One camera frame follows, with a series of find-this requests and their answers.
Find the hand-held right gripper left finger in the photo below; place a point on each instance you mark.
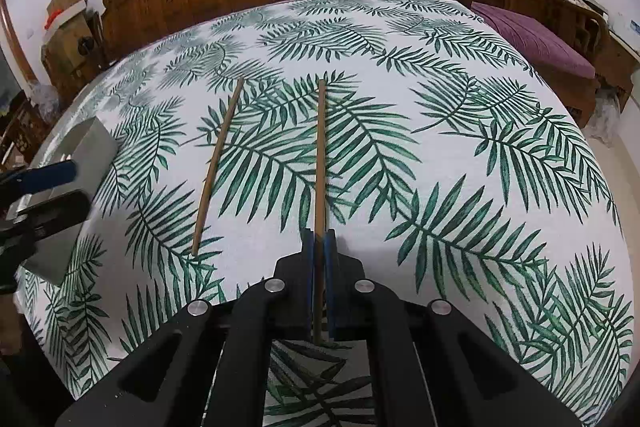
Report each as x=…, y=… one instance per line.
x=300, y=277

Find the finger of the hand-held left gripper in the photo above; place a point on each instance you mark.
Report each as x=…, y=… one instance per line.
x=47, y=177
x=50, y=212

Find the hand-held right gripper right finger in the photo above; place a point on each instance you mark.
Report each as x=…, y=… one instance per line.
x=340, y=277

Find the metal tray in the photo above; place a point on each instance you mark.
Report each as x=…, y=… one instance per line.
x=75, y=187

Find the brown wooden chopstick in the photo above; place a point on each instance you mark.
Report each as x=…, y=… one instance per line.
x=320, y=147
x=217, y=167

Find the cardboard boxes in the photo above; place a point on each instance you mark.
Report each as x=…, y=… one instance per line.
x=75, y=57

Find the leaf-print tablecloth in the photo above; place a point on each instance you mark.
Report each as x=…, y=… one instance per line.
x=425, y=147

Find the cardboard box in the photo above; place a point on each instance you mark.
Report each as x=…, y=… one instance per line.
x=67, y=2

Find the purple armchair cushion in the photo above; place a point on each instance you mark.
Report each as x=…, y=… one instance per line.
x=535, y=37

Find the white plastic bag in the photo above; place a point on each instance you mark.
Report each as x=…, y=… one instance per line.
x=605, y=114

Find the wooden side table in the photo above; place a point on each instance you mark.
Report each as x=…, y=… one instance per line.
x=617, y=62

